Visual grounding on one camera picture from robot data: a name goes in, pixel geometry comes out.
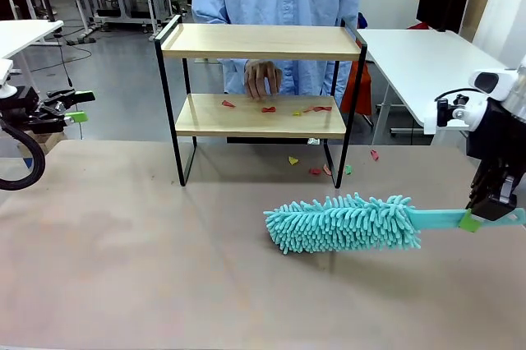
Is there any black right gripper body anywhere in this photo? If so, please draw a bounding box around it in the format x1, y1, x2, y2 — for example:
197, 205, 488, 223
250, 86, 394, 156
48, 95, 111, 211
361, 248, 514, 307
466, 99, 526, 177

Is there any person right hand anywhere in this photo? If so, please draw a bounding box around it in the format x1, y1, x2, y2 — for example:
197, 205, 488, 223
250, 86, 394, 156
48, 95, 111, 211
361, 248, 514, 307
244, 60, 284, 101

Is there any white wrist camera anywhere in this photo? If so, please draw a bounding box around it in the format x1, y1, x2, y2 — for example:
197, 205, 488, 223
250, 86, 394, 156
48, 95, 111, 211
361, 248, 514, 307
422, 94, 490, 136
0, 58, 17, 99

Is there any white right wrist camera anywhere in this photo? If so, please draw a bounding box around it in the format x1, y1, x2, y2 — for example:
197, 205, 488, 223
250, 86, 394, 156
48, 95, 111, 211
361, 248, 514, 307
422, 94, 490, 136

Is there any orange fabric object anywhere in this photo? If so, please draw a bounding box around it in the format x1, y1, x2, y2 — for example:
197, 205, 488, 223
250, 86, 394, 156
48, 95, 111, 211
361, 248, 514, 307
340, 12, 374, 117

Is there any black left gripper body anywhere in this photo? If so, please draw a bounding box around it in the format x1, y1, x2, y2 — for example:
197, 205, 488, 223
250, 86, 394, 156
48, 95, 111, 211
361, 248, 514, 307
0, 85, 51, 131

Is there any black computer monitor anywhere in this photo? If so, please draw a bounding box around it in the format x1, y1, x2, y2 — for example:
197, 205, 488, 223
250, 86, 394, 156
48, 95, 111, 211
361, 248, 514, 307
416, 0, 473, 35

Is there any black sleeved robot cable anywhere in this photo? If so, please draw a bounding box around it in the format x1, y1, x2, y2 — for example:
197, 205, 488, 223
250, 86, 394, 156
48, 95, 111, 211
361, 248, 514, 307
0, 119, 47, 191

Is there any blue-sleeved right forearm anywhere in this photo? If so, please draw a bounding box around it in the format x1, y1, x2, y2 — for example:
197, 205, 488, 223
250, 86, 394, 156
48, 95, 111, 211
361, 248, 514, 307
224, 58, 250, 94

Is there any two-tier wood metal shelf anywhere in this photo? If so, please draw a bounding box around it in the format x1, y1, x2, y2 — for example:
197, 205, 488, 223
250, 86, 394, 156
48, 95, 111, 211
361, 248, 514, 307
154, 14, 368, 190

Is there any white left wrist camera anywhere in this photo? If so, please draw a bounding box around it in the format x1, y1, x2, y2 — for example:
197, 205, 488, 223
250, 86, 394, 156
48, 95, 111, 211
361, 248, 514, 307
0, 58, 17, 99

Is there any cardboard box with blue tape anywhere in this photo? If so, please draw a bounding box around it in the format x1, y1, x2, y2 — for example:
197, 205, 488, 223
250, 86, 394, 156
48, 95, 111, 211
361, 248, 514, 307
18, 131, 62, 170

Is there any white table with cable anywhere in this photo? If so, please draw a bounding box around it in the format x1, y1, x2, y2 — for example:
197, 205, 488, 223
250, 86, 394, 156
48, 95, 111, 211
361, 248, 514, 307
0, 20, 66, 76

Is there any large white side table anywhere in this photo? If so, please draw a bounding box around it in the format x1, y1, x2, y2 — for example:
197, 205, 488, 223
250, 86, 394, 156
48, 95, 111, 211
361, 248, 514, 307
355, 28, 514, 162

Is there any teal chenille duster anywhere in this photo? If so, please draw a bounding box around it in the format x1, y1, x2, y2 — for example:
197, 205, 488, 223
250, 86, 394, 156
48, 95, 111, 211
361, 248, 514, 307
262, 192, 526, 256

